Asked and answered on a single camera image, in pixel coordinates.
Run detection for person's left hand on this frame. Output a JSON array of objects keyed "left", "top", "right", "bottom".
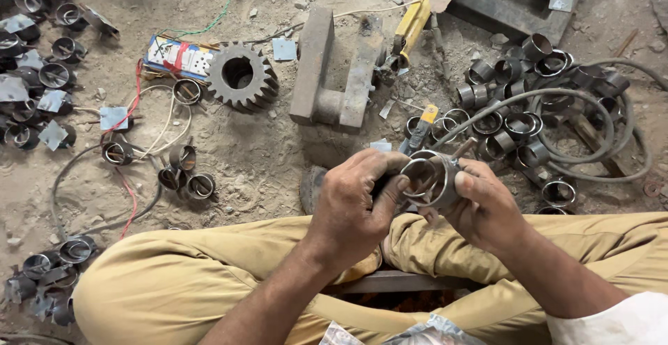
[{"left": 309, "top": 149, "right": 413, "bottom": 278}]

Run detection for person's right hand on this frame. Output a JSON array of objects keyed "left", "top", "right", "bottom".
[{"left": 419, "top": 158, "right": 531, "bottom": 258}]

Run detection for shiny metal ring sleeve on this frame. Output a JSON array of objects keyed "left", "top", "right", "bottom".
[{"left": 401, "top": 149, "right": 463, "bottom": 211}]

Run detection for dark round iron block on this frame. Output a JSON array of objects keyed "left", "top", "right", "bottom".
[{"left": 299, "top": 166, "right": 331, "bottom": 216}]

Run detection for thin brown rod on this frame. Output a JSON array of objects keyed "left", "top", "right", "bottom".
[{"left": 451, "top": 137, "right": 478, "bottom": 160}]

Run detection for pile of plain metal rings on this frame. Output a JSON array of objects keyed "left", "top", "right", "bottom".
[{"left": 403, "top": 33, "right": 632, "bottom": 215}]

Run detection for small yellow black tool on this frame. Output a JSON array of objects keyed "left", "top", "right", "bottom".
[{"left": 399, "top": 104, "right": 439, "bottom": 156}]

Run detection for rusty u-shaped steel block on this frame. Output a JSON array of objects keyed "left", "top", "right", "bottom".
[{"left": 289, "top": 6, "right": 387, "bottom": 133}]

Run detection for crumpled plastic bag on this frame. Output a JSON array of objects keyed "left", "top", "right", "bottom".
[{"left": 318, "top": 313, "right": 487, "bottom": 345}]

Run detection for large steel gear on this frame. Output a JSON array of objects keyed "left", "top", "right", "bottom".
[{"left": 205, "top": 41, "right": 280, "bottom": 114}]

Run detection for person's white shirt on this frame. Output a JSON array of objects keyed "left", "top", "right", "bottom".
[{"left": 545, "top": 291, "right": 668, "bottom": 345}]

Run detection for person's khaki trousers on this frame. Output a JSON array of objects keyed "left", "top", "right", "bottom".
[{"left": 73, "top": 211, "right": 668, "bottom": 345}]

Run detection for dark steel slab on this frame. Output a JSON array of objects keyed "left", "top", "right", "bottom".
[{"left": 448, "top": 0, "right": 594, "bottom": 47}]

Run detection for taped white power strip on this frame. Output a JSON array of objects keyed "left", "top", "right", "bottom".
[{"left": 143, "top": 34, "right": 216, "bottom": 81}]

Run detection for cluster of rings with plates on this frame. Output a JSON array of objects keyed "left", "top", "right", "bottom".
[{"left": 4, "top": 234, "right": 100, "bottom": 328}]

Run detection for heap of rings with plates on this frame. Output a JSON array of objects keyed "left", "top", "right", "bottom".
[{"left": 0, "top": 0, "right": 122, "bottom": 153}]

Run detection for metal ring with rod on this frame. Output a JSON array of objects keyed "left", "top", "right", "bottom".
[
  {"left": 186, "top": 172, "right": 217, "bottom": 201},
  {"left": 168, "top": 144, "right": 198, "bottom": 172},
  {"left": 101, "top": 141, "right": 135, "bottom": 167},
  {"left": 172, "top": 78, "right": 203, "bottom": 107},
  {"left": 157, "top": 167, "right": 182, "bottom": 191}
]

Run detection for grey rubber hose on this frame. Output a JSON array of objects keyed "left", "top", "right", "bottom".
[{"left": 428, "top": 58, "right": 668, "bottom": 184}]

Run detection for yellow handled tool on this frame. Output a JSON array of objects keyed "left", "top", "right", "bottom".
[{"left": 390, "top": 0, "right": 433, "bottom": 70}]

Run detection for thin white wire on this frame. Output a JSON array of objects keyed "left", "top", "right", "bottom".
[{"left": 124, "top": 83, "right": 193, "bottom": 160}]

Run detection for green wire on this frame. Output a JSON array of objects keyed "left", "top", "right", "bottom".
[{"left": 154, "top": 0, "right": 246, "bottom": 44}]

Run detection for red wire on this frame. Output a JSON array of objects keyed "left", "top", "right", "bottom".
[{"left": 98, "top": 58, "right": 145, "bottom": 241}]

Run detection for grey cable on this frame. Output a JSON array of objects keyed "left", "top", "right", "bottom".
[{"left": 49, "top": 144, "right": 164, "bottom": 242}]

